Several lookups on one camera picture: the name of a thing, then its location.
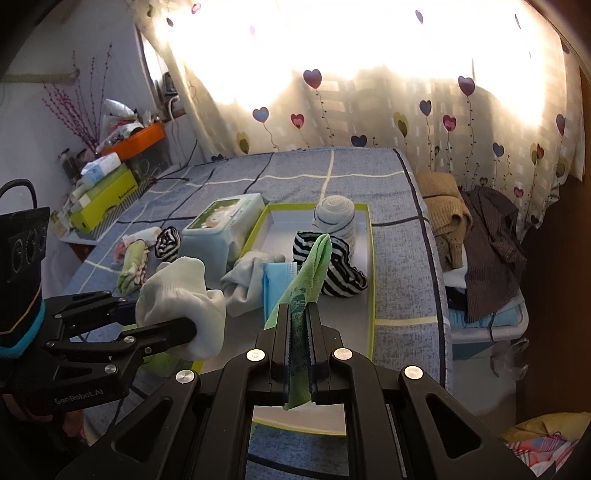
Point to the white plastic basket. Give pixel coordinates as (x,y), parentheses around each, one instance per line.
(512,327)

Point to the pink striped cloth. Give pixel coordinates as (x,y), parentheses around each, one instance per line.
(540,454)

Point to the white plastic bag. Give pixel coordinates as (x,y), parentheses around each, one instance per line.
(117,110)

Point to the tan knit sweater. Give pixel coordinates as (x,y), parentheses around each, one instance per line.
(443,207)

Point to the shallow lime green box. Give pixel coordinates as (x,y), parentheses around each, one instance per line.
(360,314)

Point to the orange plastic tray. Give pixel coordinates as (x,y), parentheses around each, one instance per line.
(138,141)

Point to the beige sock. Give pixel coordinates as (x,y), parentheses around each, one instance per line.
(334,217)

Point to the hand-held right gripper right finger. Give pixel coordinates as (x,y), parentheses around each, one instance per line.
(316,341)

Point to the large black white striped sock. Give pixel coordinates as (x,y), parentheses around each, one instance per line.
(346,272)

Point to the white fluffy cloth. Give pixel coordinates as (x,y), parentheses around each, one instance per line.
(147,235)

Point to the wet wipes pack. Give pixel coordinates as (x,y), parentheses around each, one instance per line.
(212,235)

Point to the heart print curtain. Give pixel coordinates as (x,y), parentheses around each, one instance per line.
(369,115)

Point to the purple decorative twigs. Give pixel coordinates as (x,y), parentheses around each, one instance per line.
(87,129)

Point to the green bunny sock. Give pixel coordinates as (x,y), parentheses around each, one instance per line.
(134,270)

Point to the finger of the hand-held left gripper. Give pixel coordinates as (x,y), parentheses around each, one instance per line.
(157,334)
(87,307)

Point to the small black white striped sock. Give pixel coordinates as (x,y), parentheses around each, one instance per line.
(168,244)

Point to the lime green long box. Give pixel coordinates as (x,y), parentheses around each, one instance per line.
(111,207)

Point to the dark glass jars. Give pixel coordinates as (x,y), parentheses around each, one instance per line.
(69,164)

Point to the green printed cloth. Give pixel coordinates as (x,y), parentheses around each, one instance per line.
(307,281)

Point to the brown wooden wardrobe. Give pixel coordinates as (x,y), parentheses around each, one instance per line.
(563,300)

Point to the grey white sock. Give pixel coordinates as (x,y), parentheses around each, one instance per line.
(244,286)

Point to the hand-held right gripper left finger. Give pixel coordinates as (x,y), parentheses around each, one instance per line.
(281,341)

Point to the white knit sock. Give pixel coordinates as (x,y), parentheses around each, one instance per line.
(180,290)

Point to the pink white small cloth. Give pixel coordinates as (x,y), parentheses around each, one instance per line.
(121,251)

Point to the yellow cloth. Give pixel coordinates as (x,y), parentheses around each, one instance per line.
(549,424)

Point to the light blue cloth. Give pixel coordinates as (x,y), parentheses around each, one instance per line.
(471,318)

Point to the brown plaid shirt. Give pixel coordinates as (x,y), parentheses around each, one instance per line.
(494,249)

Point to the white side shelf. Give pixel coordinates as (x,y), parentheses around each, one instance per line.
(78,237)

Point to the blue face mask bundle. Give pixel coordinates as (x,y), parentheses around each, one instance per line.
(277,286)

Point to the light blue tissue pack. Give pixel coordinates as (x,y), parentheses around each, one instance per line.
(104,165)

